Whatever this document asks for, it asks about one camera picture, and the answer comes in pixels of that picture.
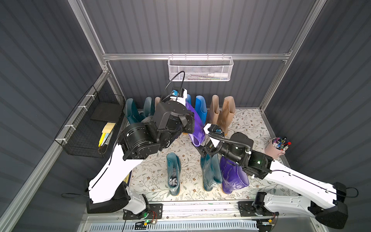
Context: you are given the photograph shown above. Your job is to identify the purple rain boot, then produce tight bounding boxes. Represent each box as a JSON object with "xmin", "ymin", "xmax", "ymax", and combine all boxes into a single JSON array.
[
  {"xmin": 185, "ymin": 102, "xmax": 205, "ymax": 147},
  {"xmin": 220, "ymin": 156, "xmax": 249, "ymax": 194}
]

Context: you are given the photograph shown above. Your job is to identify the blue rain boot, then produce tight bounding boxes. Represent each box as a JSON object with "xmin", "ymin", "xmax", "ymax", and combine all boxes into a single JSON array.
[
  {"xmin": 186, "ymin": 94, "xmax": 192, "ymax": 105},
  {"xmin": 195, "ymin": 95, "xmax": 207, "ymax": 125}
]

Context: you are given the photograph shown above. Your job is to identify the beige rain boot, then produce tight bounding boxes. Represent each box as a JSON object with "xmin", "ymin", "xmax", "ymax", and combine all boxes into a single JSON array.
[
  {"xmin": 217, "ymin": 96, "xmax": 236, "ymax": 135},
  {"xmin": 155, "ymin": 97, "xmax": 161, "ymax": 108},
  {"xmin": 207, "ymin": 95, "xmax": 220, "ymax": 125}
]

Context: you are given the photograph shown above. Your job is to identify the teal rain boot back row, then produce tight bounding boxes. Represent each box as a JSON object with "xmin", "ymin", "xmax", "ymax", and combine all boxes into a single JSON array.
[{"xmin": 143, "ymin": 97, "xmax": 155, "ymax": 118}]

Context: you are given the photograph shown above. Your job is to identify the teal rain boot carried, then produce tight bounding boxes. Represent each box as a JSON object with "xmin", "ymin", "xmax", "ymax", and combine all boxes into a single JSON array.
[{"xmin": 125, "ymin": 98, "xmax": 145, "ymax": 124}]

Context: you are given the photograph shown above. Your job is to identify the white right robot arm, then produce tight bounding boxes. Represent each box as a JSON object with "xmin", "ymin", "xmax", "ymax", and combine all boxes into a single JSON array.
[{"xmin": 204, "ymin": 129, "xmax": 348, "ymax": 229}]

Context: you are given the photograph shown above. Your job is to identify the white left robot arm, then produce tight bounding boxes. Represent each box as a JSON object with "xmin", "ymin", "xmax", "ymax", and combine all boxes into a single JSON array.
[{"xmin": 87, "ymin": 100, "xmax": 196, "ymax": 215}]

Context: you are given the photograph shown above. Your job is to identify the white tube in basket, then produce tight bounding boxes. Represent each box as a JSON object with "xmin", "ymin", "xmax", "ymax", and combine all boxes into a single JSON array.
[{"xmin": 207, "ymin": 72, "xmax": 229, "ymax": 79}]

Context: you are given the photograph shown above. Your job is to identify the pink pen cup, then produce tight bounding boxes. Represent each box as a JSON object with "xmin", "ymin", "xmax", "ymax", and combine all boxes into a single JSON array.
[{"xmin": 264, "ymin": 137, "xmax": 292, "ymax": 160}]

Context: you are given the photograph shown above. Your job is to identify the yellow sticky notes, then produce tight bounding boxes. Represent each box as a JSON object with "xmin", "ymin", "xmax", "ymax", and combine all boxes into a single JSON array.
[{"xmin": 98, "ymin": 122, "xmax": 116, "ymax": 148}]

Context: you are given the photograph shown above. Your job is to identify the white vent grille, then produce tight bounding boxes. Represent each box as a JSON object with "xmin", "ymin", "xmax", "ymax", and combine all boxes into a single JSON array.
[{"xmin": 86, "ymin": 219, "xmax": 259, "ymax": 232}]

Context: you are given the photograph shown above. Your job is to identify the black corrugated cable hose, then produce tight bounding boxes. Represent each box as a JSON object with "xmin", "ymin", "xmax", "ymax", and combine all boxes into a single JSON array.
[{"xmin": 207, "ymin": 131, "xmax": 251, "ymax": 154}]

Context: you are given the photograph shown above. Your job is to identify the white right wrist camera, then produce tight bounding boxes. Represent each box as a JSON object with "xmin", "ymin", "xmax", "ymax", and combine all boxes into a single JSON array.
[{"xmin": 203, "ymin": 123, "xmax": 224, "ymax": 147}]

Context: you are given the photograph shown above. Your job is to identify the white wire wall basket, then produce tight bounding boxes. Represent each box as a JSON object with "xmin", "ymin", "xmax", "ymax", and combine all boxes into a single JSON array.
[{"xmin": 167, "ymin": 55, "xmax": 234, "ymax": 82}]

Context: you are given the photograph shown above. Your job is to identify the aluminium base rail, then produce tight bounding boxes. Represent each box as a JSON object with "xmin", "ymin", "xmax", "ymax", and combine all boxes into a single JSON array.
[{"xmin": 83, "ymin": 198, "xmax": 319, "ymax": 222}]

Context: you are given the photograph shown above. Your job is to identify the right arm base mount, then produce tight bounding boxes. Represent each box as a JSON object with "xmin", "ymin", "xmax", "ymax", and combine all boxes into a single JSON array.
[{"xmin": 238, "ymin": 192, "xmax": 279, "ymax": 218}]

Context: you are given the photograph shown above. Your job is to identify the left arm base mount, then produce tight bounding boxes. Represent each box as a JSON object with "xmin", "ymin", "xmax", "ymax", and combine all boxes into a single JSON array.
[{"xmin": 123, "ymin": 204, "xmax": 163, "ymax": 220}]

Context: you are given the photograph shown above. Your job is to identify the black wire side basket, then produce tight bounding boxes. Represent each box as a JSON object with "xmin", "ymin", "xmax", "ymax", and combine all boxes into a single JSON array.
[{"xmin": 55, "ymin": 86, "xmax": 125, "ymax": 159}]

